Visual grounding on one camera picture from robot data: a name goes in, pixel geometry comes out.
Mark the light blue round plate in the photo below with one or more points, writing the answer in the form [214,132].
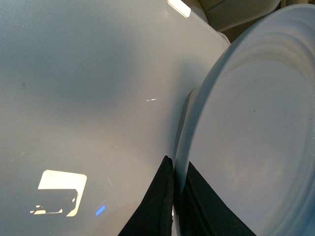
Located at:
[250,127]

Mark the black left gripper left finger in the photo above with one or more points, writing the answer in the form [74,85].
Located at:
[153,217]

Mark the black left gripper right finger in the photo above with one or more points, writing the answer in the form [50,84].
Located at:
[203,213]

